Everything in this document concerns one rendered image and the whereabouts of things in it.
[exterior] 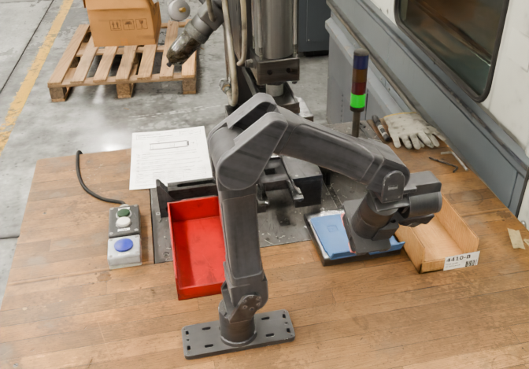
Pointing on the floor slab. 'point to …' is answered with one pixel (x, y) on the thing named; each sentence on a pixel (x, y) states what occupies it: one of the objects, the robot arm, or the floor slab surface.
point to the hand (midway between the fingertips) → (354, 242)
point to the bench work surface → (153, 273)
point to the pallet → (79, 67)
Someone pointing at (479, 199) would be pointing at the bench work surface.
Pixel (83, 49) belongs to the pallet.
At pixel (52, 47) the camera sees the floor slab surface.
